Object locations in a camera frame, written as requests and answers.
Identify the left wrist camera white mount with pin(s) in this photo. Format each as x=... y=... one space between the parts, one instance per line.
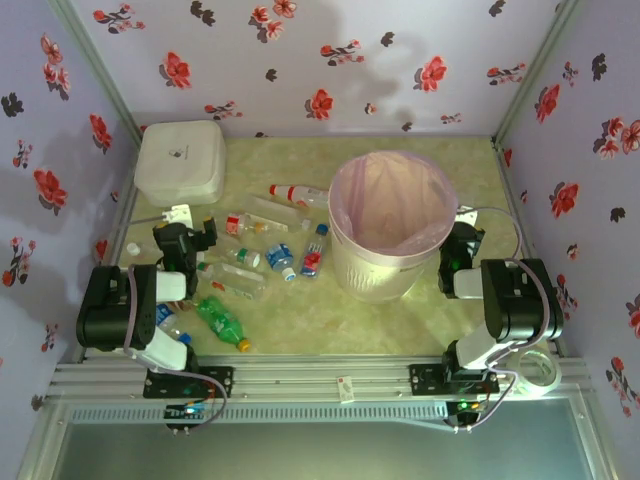
x=177 y=215

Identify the green cap bottle red label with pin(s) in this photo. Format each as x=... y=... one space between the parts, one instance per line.
x=235 y=280

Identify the white plastic waste bin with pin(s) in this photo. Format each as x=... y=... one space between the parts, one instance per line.
x=375 y=280

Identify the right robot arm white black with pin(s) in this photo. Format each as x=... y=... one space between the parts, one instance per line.
x=520 y=300

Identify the small circuit board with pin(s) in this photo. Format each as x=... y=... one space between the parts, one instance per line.
x=465 y=406
x=187 y=411

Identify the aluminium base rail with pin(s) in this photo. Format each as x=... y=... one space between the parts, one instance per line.
x=300 y=380

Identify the small white red tag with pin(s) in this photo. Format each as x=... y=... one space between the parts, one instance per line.
x=346 y=390

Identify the clear bottle blue label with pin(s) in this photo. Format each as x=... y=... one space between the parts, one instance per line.
x=165 y=315

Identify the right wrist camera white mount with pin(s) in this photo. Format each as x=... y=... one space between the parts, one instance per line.
x=467 y=216

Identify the clear tape roll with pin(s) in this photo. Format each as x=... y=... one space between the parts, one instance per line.
x=550 y=380

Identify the white plastic storage box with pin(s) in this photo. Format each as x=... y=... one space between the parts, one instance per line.
x=180 y=160

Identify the clear bottle red cap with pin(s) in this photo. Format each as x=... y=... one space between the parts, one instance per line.
x=300 y=194

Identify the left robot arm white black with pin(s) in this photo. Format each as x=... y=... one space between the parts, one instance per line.
x=115 y=310

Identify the clear bottle white cap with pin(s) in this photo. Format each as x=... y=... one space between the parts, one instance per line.
x=133 y=248

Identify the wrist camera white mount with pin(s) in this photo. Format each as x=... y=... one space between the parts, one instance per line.
x=177 y=215
x=467 y=216

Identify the crushed bottle blue label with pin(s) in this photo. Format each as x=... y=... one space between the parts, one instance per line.
x=277 y=255

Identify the long clear square bottle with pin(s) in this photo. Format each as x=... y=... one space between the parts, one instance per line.
x=272 y=210

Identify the green plastic bottle yellow cap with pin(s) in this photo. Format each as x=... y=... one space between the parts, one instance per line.
x=217 y=320

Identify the aluminium corner post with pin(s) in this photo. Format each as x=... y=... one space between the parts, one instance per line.
x=537 y=67
x=96 y=65

